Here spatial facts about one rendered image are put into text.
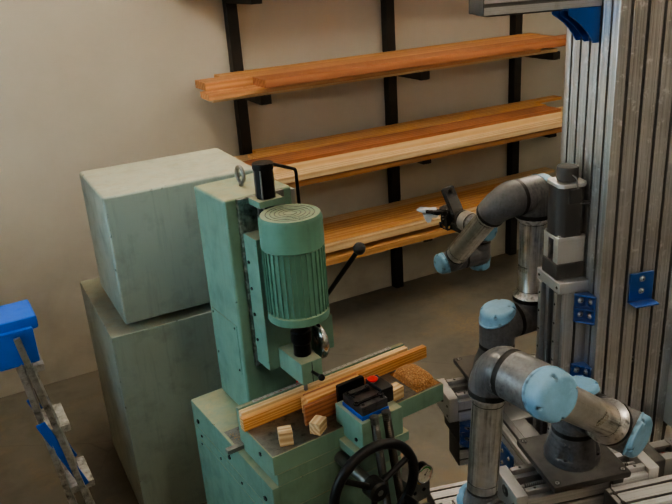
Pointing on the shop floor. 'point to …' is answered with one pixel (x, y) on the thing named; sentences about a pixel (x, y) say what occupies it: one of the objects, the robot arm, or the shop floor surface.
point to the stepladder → (20, 358)
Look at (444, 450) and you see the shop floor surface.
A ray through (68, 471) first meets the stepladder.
